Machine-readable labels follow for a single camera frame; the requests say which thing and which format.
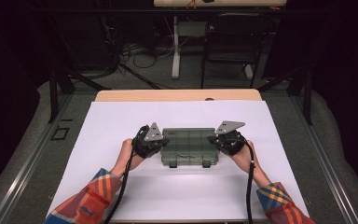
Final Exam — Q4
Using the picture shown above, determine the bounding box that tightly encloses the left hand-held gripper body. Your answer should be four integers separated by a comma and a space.
132, 121, 169, 159

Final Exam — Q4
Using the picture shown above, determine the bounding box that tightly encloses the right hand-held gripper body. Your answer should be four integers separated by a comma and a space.
213, 120, 248, 157

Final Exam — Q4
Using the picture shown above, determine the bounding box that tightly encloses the grey translucent compartment box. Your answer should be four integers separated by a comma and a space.
160, 127, 220, 169

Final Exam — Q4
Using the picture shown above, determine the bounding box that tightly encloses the person's right hand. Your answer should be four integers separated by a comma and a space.
229, 139, 257, 175

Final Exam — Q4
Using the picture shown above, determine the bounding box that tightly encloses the person's left hand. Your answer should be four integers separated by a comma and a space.
117, 138, 145, 172

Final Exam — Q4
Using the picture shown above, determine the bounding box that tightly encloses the white desk foot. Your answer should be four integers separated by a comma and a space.
243, 63, 255, 79

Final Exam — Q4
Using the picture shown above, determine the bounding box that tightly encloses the white desk leg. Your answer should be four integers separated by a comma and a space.
171, 16, 182, 79

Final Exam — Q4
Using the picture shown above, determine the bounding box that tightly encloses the black chair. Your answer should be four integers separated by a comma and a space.
200, 12, 277, 90

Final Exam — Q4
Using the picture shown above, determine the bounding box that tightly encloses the grey box under desk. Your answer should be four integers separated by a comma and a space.
177, 21, 209, 38

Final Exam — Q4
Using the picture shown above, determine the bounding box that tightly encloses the light wooden desk top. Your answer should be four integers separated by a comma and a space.
153, 0, 289, 8

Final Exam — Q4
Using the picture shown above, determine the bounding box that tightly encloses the black horizontal bar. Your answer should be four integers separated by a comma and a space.
34, 7, 324, 14

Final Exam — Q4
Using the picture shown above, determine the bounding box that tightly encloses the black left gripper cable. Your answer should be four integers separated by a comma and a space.
103, 125, 151, 224

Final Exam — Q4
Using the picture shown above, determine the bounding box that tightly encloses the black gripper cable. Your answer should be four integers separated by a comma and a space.
236, 136, 257, 224
103, 125, 151, 224

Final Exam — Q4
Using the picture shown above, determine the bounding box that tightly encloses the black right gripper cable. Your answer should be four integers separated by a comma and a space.
236, 136, 257, 224

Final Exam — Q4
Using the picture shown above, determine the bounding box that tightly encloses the bundle of floor cables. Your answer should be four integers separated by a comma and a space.
117, 39, 175, 70

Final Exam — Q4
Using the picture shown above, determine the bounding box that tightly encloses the black metal stand post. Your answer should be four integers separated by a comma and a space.
48, 66, 61, 124

